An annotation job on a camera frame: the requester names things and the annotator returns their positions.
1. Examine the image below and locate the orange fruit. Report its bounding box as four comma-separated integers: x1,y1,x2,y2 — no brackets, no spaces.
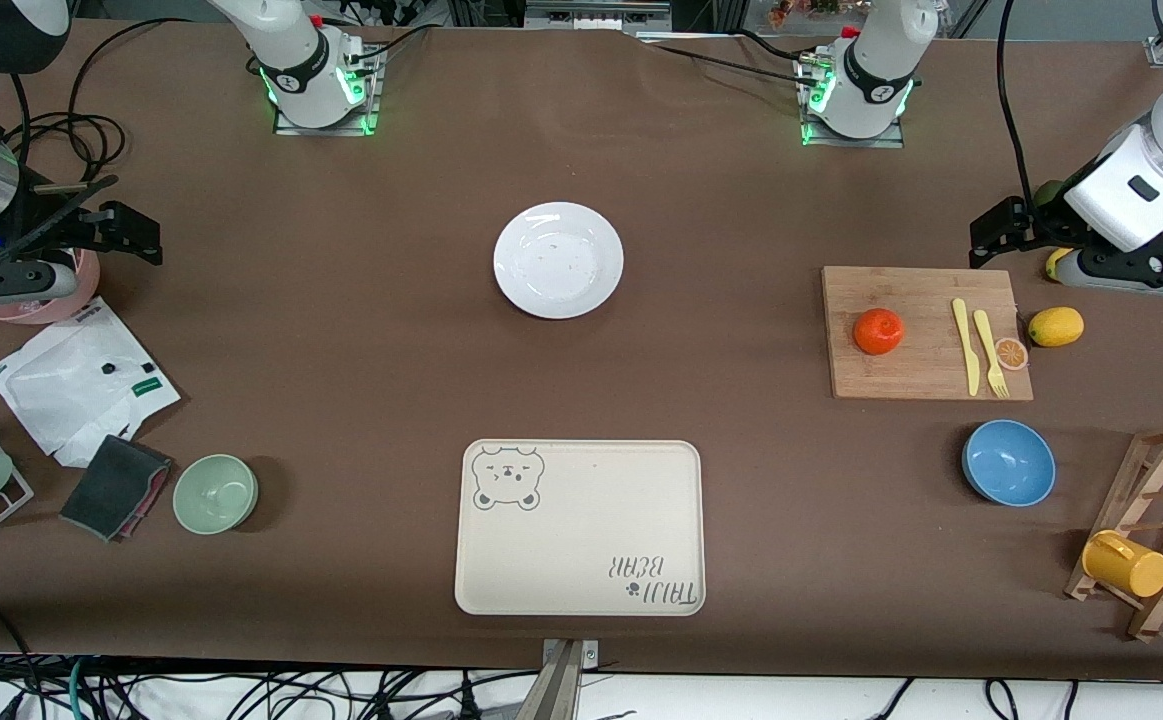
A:
853,307,906,357

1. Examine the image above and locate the cream bear print tray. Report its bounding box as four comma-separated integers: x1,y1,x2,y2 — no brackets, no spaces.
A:
453,438,708,618

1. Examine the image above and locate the black coiled arm cable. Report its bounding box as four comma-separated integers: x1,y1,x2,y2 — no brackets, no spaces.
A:
0,16,197,196

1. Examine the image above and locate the white plastic bag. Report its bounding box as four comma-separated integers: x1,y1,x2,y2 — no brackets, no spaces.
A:
0,295,183,470

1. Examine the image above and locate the pale green bowl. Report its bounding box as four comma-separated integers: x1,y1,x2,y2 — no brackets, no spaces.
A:
171,453,260,537

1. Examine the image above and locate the pink folded cloth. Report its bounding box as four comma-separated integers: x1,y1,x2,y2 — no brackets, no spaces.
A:
116,462,175,542

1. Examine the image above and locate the blue bowl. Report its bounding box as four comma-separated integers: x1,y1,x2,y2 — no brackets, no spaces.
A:
961,418,1058,509

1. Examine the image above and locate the black base cable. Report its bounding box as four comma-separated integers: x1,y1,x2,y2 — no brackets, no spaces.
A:
639,30,822,89
356,24,434,79

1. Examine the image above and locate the dark grey folded cloth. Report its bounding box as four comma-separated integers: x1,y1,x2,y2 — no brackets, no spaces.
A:
59,433,174,544

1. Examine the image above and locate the wooden peg rack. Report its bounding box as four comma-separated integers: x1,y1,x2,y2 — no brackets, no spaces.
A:
1063,422,1163,642

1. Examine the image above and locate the grey metal stand post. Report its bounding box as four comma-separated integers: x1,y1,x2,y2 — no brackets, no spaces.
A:
511,637,602,720

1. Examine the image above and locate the wooden cutting board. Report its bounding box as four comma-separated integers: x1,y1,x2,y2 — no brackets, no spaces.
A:
821,265,1035,402

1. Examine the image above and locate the pink bowl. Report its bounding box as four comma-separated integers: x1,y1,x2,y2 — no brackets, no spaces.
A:
0,247,103,327

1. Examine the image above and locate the white round plate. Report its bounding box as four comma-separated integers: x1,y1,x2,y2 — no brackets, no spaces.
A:
493,201,626,321

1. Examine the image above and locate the black hanging arm cable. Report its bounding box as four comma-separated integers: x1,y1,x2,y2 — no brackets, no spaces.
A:
995,0,1044,206

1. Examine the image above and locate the yellow plastic knife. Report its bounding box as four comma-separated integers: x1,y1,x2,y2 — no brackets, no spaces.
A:
951,297,983,398

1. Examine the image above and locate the yellow plastic fork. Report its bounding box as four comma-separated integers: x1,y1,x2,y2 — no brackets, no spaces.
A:
972,309,1011,400

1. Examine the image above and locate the yellow cup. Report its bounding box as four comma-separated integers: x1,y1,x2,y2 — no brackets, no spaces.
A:
1081,529,1163,600

